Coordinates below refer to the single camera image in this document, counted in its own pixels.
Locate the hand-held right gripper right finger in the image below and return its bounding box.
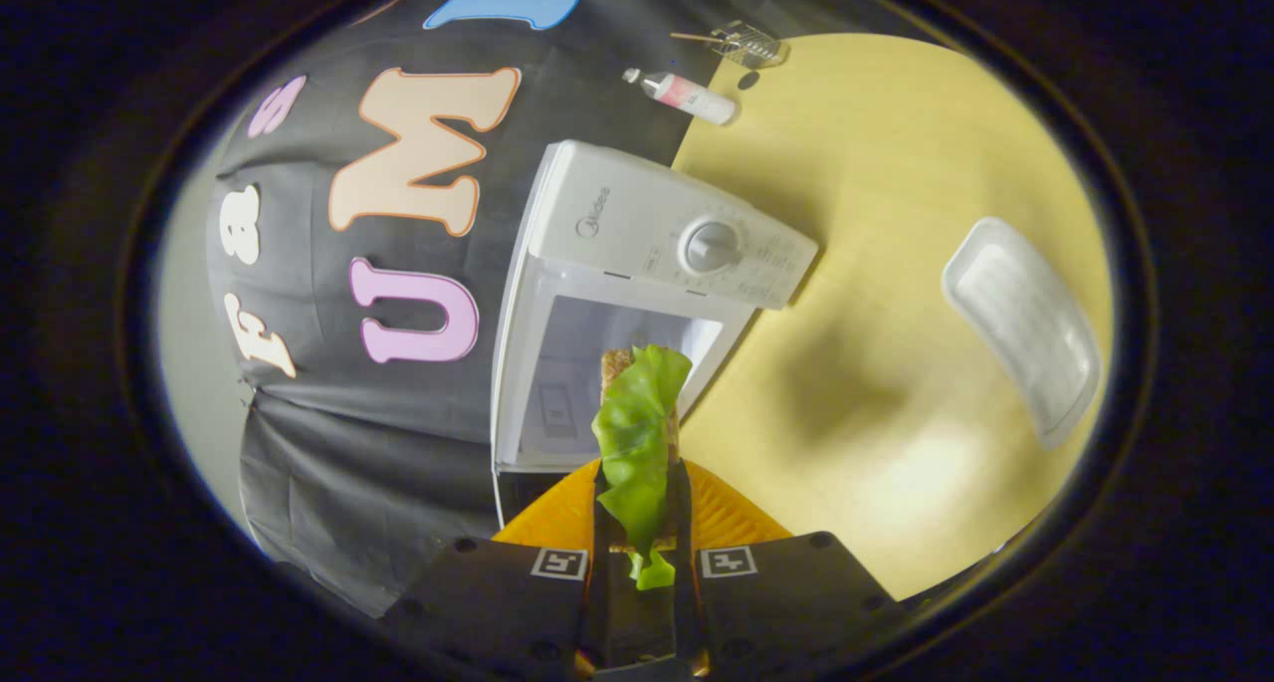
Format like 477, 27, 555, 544
677, 458, 907, 678

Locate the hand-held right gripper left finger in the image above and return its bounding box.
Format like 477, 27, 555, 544
383, 458, 603, 678

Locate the toast and lettuce sandwich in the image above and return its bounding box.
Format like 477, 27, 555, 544
592, 343, 693, 591

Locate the white microwave oven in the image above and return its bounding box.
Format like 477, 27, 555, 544
490, 139, 820, 534

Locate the black backdrop cloth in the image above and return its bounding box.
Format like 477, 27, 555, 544
204, 0, 797, 618

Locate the white rectangular plastic tray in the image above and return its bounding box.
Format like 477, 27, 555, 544
941, 216, 1103, 451

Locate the clear bottle with pink label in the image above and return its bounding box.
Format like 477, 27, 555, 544
622, 67, 740, 127

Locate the wire mesh holder with sticks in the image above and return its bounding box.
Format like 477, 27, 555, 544
670, 20, 787, 69

